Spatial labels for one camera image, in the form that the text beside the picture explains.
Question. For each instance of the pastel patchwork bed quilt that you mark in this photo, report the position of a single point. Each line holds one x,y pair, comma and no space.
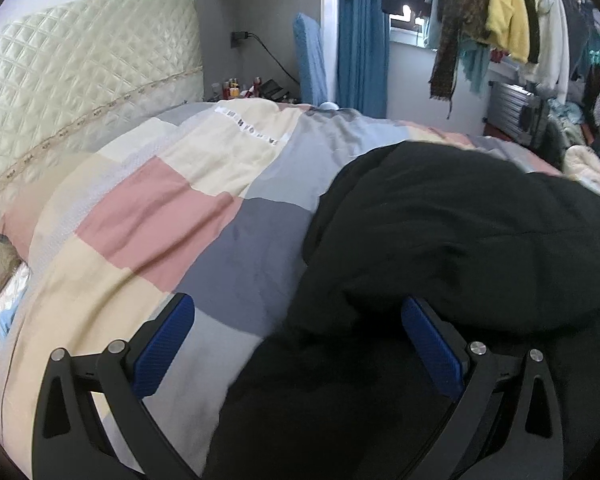
212,200

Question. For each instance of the blue covered chair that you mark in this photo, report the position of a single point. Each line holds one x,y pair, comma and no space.
310,58

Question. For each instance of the black wall charger plug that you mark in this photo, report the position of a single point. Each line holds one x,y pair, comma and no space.
237,38

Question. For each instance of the yellow fleece jacket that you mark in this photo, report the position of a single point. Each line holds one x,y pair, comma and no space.
508,27

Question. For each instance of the brown plaid scarf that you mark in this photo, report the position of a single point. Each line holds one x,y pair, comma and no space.
459,18

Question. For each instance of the teal hanging garment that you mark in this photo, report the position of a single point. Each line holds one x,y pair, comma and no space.
473,55

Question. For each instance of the cream plush blanket pile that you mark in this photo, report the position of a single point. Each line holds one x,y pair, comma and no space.
583,165

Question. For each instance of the cosmetics bottles on nightstand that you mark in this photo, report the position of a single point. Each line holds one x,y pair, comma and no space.
231,89

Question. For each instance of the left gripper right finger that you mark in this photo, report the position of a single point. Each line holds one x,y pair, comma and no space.
505,420

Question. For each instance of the black padded winter jacket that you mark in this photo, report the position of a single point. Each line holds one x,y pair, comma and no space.
343,390

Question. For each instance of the blue window curtain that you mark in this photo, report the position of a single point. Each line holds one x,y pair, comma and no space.
363,57

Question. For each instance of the grey ribbed suitcase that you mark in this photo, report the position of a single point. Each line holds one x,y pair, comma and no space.
517,113

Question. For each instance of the white hanging hoodie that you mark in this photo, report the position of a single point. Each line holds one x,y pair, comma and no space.
551,73

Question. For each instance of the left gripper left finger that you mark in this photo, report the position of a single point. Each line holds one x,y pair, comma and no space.
69,441

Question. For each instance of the cream quilted headboard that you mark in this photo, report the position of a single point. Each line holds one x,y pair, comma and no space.
75,76

